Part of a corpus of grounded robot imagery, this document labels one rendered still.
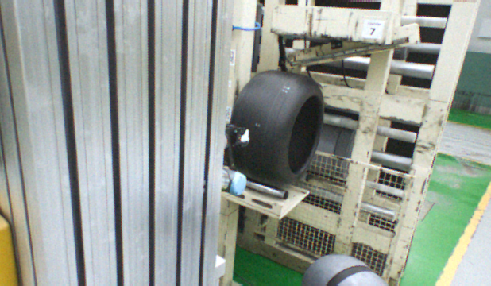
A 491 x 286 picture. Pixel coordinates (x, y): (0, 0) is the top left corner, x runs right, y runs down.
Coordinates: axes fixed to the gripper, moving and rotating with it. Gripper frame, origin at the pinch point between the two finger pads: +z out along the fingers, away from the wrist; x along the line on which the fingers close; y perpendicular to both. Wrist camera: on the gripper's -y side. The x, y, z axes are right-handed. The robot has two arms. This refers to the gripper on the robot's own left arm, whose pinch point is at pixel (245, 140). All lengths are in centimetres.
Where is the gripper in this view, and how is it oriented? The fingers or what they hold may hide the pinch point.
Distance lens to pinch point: 153.3
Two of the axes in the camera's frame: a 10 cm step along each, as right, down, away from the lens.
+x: -8.4, -2.7, 4.7
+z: 5.1, -1.2, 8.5
